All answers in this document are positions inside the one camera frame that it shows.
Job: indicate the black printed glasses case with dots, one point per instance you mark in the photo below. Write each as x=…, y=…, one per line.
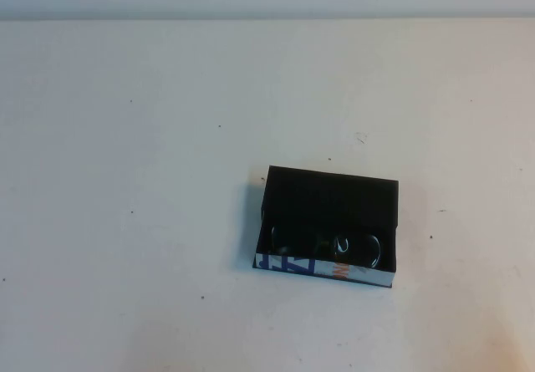
x=330, y=196

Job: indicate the black frame glasses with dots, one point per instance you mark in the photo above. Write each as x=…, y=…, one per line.
x=372, y=248

